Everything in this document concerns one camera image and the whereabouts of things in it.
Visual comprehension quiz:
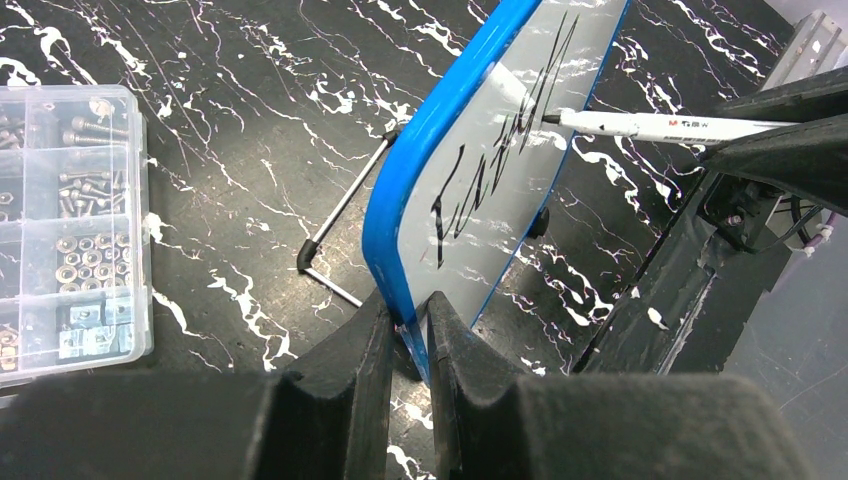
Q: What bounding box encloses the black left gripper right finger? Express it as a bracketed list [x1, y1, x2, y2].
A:
[425, 292, 535, 479]

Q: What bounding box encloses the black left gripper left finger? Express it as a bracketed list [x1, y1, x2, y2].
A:
[249, 290, 395, 479]

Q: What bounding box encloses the clear plastic screw box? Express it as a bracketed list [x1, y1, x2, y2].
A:
[1, 85, 154, 387]

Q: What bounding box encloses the blue framed whiteboard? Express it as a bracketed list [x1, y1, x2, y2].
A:
[361, 1, 628, 380]

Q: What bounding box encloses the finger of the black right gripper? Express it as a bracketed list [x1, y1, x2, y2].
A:
[702, 67, 847, 217]

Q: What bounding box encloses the white marker pen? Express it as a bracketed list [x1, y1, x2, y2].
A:
[542, 110, 795, 146]

